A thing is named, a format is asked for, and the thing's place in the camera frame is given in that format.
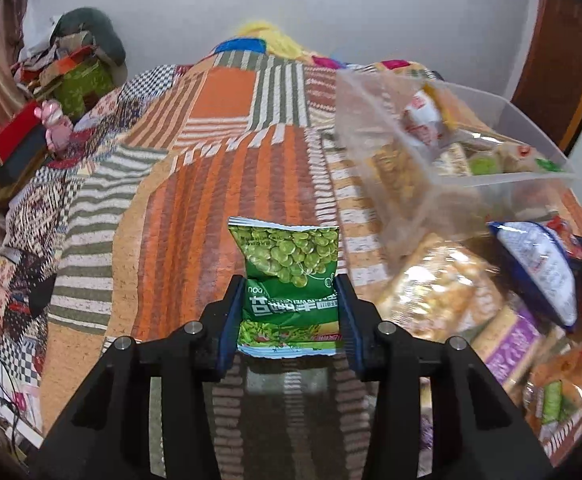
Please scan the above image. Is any patchwork striped bed quilt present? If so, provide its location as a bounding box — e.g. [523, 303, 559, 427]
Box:
[0, 49, 582, 480]

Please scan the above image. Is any orange snack clear bag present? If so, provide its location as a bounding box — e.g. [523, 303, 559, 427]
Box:
[369, 143, 429, 211]

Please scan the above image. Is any red shoe box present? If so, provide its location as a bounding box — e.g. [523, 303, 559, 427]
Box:
[0, 101, 41, 166]

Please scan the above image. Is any colourful patch pillow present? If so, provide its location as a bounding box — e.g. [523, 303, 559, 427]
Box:
[213, 34, 413, 72]

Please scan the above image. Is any green trimmed clear snack pack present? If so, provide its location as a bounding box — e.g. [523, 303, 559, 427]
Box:
[456, 129, 562, 176]

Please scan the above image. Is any purple label cracker pack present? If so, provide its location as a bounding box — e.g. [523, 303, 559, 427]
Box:
[471, 306, 544, 393]

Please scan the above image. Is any pink plush toy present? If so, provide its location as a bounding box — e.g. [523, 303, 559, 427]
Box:
[34, 100, 73, 154]

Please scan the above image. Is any blue white snack bag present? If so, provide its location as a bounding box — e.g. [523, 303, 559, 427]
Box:
[487, 221, 578, 330]

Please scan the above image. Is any green pea snack bag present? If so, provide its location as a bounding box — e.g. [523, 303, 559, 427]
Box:
[227, 217, 341, 359]

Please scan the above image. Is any green patterned box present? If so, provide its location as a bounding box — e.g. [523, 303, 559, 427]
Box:
[52, 58, 114, 122]

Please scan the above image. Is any yellow barcode snack pack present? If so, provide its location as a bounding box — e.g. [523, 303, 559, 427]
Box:
[401, 84, 457, 148]

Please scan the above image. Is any brown wooden door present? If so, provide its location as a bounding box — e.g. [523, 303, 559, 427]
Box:
[512, 0, 582, 154]

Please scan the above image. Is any red cartoon chip bag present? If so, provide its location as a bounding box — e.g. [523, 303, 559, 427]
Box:
[546, 216, 582, 260]

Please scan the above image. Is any clear plastic storage bin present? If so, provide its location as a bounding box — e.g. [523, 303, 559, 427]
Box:
[335, 70, 575, 259]

